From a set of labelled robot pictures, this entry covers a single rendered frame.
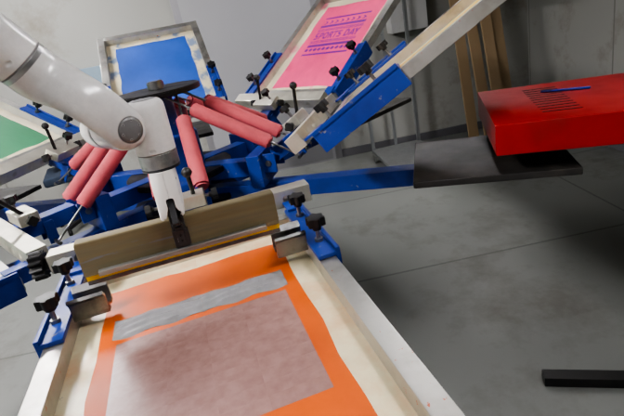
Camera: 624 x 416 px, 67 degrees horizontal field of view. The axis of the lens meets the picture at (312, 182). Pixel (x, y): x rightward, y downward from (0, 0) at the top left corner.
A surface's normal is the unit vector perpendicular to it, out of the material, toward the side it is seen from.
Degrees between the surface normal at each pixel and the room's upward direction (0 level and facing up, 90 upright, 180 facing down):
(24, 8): 90
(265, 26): 90
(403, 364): 0
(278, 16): 90
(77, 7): 90
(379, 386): 0
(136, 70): 32
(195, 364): 0
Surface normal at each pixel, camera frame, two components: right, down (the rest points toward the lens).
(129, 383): -0.18, -0.93
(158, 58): 0.00, -0.64
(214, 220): 0.29, 0.27
